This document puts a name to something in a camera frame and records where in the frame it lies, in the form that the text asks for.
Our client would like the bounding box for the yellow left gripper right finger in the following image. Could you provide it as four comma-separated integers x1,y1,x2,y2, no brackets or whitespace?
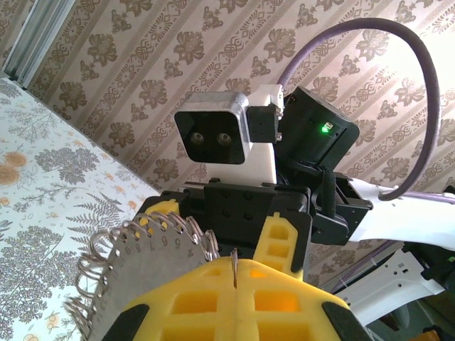
235,258,374,341

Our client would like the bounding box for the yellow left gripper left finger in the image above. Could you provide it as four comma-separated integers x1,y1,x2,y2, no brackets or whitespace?
120,257,238,341

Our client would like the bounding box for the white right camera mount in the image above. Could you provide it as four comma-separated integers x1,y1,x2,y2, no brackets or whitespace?
204,85,285,186

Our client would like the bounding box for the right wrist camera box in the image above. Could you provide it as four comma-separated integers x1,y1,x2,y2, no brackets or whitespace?
173,90,250,166

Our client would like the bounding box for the aluminium frame corner post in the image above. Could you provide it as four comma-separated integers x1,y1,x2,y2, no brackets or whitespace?
2,0,68,90

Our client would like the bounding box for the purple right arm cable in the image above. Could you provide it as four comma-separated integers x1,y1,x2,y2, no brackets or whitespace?
279,17,455,291

